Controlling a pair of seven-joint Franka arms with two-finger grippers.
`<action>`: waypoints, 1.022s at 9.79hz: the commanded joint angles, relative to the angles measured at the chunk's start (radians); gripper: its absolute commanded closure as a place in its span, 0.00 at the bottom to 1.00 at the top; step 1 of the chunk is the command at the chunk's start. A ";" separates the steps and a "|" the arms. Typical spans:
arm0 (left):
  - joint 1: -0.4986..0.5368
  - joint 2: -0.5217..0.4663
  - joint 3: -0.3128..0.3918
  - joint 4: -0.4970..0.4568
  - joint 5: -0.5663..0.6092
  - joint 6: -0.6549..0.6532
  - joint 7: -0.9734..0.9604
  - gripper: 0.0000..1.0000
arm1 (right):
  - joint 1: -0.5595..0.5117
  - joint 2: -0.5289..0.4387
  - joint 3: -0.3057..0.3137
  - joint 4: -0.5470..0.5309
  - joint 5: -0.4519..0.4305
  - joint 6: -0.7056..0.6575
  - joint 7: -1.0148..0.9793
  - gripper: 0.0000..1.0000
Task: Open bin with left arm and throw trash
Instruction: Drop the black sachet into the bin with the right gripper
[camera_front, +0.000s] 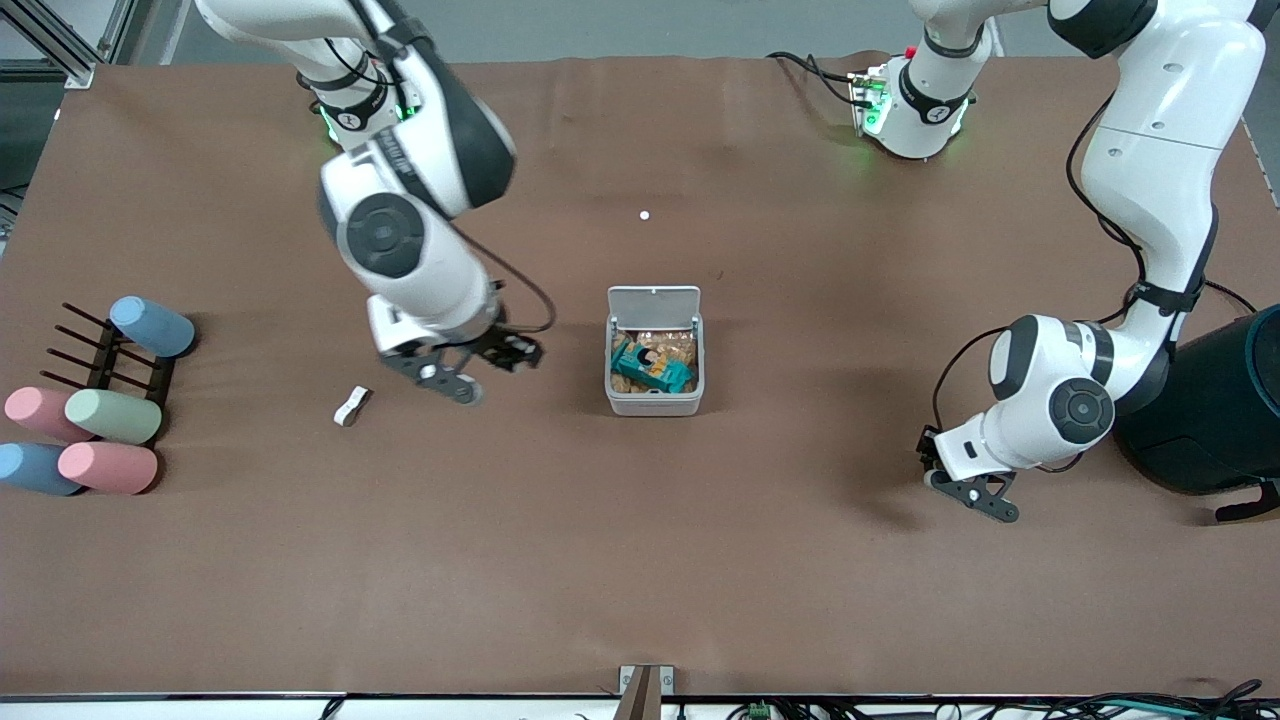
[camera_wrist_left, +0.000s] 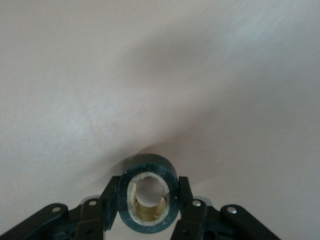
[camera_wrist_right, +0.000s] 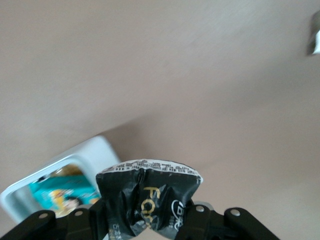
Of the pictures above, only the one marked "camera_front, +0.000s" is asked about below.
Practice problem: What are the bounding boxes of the white lidded trash bin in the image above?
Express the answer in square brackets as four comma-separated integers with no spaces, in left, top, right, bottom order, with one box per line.
[605,285,706,418]

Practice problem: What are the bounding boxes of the teal snack packet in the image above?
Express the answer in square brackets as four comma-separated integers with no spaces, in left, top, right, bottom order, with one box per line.
[611,338,697,395]

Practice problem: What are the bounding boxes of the dark teal cylindrical container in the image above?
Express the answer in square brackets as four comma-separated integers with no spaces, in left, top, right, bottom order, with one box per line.
[1115,305,1280,496]

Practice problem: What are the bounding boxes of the brown table cover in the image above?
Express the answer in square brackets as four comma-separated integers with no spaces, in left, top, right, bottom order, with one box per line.
[0,50,1280,698]

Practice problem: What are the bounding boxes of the blue cup with lighter base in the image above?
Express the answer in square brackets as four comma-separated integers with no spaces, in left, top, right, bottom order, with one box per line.
[108,296,198,359]

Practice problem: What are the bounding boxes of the green cup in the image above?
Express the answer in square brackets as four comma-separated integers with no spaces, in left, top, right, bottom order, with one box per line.
[64,388,164,446]

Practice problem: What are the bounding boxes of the black cup rack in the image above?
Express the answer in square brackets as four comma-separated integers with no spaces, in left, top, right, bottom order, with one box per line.
[38,302,179,441]

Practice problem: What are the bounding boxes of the deep pink cup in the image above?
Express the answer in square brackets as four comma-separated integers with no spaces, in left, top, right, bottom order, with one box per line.
[57,441,160,496]

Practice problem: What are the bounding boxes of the left base connector box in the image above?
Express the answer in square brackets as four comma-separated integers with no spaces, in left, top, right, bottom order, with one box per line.
[850,65,893,138]

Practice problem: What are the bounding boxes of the pale pink cup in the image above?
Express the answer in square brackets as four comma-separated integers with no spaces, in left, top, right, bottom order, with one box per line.
[4,387,96,443]

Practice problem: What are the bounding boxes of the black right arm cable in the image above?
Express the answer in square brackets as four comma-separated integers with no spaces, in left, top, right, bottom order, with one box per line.
[350,0,556,336]

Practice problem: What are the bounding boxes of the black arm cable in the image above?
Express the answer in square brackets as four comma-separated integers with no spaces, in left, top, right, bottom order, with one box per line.
[932,95,1216,431]
[350,0,556,336]

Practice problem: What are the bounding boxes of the black curved strap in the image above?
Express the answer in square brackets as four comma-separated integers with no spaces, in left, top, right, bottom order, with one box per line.
[1215,480,1280,523]

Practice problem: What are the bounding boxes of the teal floor cable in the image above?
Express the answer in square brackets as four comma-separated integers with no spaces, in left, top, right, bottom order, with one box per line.
[1100,700,1280,720]

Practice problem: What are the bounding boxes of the black floor cable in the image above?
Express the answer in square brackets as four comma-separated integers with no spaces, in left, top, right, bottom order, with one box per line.
[1040,680,1266,720]

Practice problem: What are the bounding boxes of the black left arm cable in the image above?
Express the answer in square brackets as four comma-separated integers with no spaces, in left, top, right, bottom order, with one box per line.
[932,95,1216,431]

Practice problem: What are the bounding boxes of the thin black looped cable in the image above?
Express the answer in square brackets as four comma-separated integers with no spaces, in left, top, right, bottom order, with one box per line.
[1200,280,1258,316]

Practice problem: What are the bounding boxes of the metal table bracket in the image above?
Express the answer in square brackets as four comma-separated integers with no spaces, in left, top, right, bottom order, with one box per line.
[618,665,674,720]

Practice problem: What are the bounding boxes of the black left base cable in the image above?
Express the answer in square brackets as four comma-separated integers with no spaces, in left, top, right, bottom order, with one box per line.
[768,50,863,106]

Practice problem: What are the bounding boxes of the aluminium table edge rail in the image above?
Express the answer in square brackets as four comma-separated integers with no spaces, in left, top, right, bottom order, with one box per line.
[0,690,1280,703]

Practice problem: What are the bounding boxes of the aluminium frame profile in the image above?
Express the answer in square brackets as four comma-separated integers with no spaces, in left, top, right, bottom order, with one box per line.
[0,0,136,89]

